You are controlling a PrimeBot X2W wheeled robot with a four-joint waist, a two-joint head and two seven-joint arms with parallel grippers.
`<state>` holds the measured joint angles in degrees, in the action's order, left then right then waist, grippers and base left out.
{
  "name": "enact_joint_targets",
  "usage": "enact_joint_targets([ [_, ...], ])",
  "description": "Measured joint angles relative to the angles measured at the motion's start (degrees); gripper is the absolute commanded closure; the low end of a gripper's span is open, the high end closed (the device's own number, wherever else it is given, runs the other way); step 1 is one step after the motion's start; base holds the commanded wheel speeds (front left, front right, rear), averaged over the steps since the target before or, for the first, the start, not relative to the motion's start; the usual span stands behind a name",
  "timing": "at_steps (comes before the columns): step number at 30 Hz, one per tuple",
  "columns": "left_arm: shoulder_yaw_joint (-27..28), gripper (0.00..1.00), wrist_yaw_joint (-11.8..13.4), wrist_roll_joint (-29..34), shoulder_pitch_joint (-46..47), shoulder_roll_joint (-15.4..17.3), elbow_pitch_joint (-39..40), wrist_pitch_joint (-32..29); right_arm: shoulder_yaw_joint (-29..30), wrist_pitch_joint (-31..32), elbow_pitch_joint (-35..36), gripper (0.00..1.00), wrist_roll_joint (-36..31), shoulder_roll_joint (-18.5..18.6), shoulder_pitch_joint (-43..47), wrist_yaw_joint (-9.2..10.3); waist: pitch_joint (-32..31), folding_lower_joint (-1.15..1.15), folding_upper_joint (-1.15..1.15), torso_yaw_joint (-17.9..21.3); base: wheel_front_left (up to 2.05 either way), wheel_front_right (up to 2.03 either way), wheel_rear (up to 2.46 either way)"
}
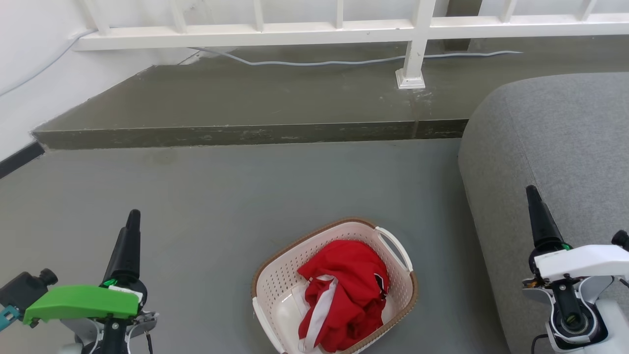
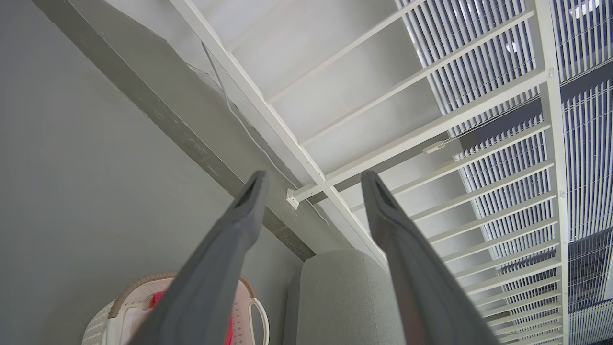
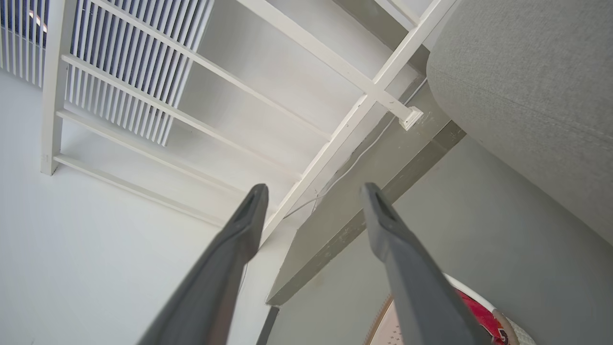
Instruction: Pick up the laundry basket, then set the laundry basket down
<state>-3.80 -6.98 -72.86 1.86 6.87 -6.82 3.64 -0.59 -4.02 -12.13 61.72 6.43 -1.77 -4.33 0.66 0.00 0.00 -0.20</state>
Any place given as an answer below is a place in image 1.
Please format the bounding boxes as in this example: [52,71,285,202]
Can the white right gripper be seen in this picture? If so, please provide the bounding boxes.
[526,185,629,283]

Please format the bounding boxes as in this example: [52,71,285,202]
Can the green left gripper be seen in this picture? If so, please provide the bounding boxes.
[23,209,148,326]

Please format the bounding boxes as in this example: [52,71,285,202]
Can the white perforated laundry basket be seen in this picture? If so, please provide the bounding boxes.
[251,218,419,354]

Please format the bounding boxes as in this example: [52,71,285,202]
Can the grey fabric sofa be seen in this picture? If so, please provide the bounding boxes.
[458,73,629,354]

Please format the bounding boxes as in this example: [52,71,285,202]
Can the black baseboard strip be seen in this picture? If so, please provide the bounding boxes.
[0,142,45,178]

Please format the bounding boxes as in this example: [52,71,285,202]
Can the red and white garment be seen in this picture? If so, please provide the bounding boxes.
[297,239,390,353]

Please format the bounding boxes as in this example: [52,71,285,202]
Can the white metal railing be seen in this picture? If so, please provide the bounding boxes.
[74,0,629,90]

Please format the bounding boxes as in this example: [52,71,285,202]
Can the light grey cable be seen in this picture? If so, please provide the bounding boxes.
[0,29,524,96]

